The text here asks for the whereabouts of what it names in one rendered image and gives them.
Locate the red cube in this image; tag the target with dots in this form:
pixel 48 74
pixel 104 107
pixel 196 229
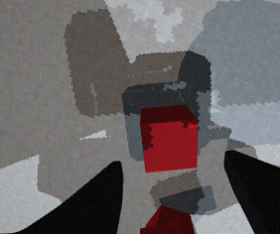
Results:
pixel 171 227
pixel 170 136
pixel 166 214

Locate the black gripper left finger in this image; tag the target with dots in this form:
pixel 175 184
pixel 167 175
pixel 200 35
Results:
pixel 93 209

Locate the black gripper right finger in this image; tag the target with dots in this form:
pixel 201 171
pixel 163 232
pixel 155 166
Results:
pixel 257 187

